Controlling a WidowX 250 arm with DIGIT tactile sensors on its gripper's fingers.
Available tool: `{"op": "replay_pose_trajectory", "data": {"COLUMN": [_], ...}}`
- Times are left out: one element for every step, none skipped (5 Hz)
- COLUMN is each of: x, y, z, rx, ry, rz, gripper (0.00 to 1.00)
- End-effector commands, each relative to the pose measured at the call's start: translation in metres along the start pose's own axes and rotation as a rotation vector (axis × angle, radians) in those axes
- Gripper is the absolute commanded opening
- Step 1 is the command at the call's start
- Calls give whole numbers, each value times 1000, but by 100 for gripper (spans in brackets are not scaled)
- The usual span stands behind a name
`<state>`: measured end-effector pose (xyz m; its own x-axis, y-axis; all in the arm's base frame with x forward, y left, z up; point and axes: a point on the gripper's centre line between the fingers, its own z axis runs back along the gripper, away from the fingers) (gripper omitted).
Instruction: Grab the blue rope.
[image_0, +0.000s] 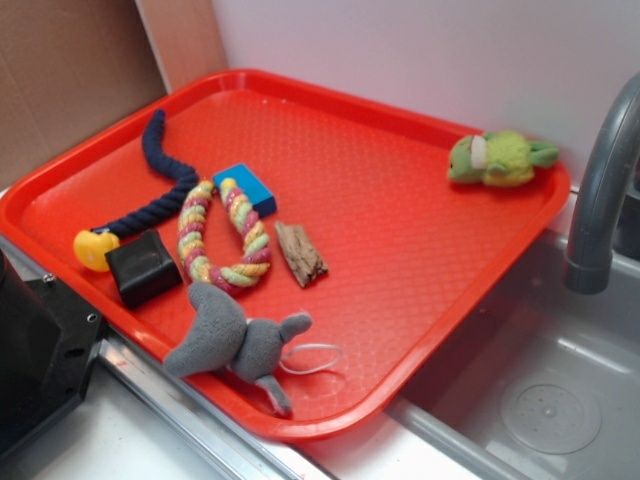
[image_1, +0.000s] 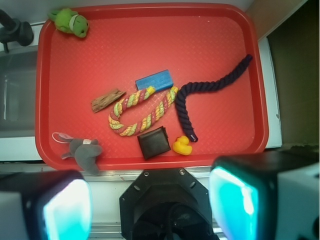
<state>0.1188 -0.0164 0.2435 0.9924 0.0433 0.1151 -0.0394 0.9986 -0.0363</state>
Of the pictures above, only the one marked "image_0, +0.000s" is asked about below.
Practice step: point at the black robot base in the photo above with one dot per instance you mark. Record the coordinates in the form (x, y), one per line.
(50, 338)

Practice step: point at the brown wood piece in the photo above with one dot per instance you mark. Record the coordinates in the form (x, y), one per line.
(303, 259)

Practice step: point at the red plastic tray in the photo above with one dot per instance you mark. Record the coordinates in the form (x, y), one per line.
(409, 253)

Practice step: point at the blue rectangular block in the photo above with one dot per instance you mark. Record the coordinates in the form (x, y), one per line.
(259, 195)

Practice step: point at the white elastic loop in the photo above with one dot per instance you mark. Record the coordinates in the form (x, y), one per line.
(310, 358)

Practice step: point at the grey plush elephant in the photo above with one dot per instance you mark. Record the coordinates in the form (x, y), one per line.
(222, 337)

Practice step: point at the black cube block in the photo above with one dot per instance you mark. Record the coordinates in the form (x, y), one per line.
(143, 269)

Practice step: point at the green plush frog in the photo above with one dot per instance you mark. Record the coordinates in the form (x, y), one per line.
(505, 159)

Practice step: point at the yellow plastic toy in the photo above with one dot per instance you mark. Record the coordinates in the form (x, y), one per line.
(90, 249)

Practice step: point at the grey plastic sink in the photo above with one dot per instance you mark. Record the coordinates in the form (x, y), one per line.
(537, 382)

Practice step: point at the grey faucet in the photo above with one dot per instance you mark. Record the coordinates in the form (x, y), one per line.
(606, 213)

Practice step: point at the brown cardboard panel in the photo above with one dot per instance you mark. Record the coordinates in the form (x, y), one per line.
(69, 69)

